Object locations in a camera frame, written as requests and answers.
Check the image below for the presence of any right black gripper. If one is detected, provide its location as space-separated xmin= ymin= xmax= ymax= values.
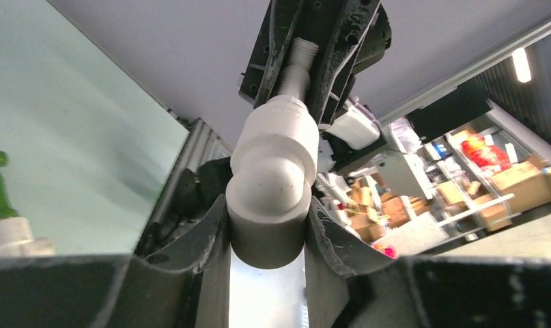
xmin=239 ymin=0 xmax=381 ymax=124

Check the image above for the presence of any ceiling light strip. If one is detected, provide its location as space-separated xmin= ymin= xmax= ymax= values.
xmin=511 ymin=47 xmax=532 ymax=83

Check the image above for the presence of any black monitor screen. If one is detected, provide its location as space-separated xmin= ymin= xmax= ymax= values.
xmin=406 ymin=82 xmax=491 ymax=144

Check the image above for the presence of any white elbow fitting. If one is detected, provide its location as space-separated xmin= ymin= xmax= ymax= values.
xmin=225 ymin=96 xmax=319 ymax=269
xmin=0 ymin=217 xmax=55 ymax=258

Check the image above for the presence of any storage shelf with boxes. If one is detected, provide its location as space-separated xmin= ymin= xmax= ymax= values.
xmin=317 ymin=119 xmax=551 ymax=255

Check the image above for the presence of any white plastic faucet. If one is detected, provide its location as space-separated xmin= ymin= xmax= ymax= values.
xmin=277 ymin=38 xmax=319 ymax=101

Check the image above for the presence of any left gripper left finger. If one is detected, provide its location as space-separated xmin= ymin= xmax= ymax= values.
xmin=145 ymin=195 xmax=231 ymax=327

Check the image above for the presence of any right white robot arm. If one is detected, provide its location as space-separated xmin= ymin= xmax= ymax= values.
xmin=239 ymin=0 xmax=392 ymax=175

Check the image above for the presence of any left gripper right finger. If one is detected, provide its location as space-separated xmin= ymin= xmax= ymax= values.
xmin=305 ymin=198 xmax=402 ymax=327

